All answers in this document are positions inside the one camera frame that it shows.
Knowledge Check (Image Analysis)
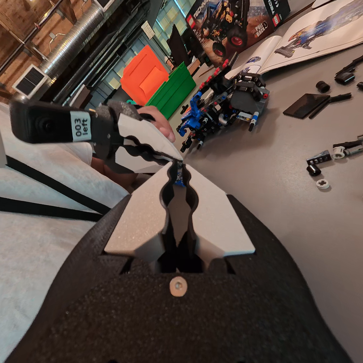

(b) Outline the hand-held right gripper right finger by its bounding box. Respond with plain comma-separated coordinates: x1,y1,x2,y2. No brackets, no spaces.
181,163,256,270

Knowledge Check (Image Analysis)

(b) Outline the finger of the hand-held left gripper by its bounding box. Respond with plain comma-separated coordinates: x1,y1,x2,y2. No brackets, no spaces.
117,113,184,166
114,145,171,174

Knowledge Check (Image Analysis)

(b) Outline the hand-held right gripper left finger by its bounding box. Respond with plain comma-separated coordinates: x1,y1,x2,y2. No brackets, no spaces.
104,161,178,273

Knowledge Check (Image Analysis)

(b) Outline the blue printed lego panel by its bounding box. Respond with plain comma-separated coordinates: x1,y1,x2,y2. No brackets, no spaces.
174,167,188,188

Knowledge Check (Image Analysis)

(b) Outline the lego truck model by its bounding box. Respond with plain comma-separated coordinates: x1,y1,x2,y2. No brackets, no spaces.
176,58,271,152

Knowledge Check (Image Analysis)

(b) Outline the lego set box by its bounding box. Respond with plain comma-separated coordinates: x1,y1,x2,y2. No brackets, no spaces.
185,0,291,68

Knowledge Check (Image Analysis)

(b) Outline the black flat lego panel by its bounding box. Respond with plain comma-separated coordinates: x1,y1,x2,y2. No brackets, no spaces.
283,94,331,119

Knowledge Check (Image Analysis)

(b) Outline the lego instruction booklet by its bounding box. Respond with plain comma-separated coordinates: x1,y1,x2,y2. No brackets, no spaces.
225,0,363,82

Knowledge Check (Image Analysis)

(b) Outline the person's left hand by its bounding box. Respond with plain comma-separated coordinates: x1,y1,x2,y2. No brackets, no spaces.
141,106,177,142

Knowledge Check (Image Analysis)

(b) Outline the white air vent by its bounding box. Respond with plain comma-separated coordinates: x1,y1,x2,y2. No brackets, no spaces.
11,64,49,96

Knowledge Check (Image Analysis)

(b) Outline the green storage bin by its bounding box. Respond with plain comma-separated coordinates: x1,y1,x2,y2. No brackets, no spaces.
146,62,197,120

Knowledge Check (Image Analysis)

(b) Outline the orange plastic bin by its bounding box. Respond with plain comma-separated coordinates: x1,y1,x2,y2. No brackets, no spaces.
120,45,170,106

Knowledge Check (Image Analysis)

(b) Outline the black monitor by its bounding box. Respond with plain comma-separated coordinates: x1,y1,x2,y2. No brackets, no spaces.
167,24,194,67

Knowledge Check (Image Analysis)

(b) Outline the black shoulder strap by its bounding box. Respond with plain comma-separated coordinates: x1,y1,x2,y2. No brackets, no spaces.
0,154,112,222

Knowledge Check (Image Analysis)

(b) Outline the silver ventilation duct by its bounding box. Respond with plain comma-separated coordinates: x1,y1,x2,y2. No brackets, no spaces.
37,3,109,75

